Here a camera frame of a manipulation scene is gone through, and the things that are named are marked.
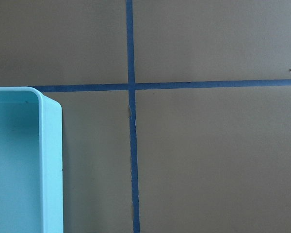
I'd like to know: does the light blue plastic bin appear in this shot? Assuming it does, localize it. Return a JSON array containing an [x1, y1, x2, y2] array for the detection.
[[0, 87, 64, 233]]

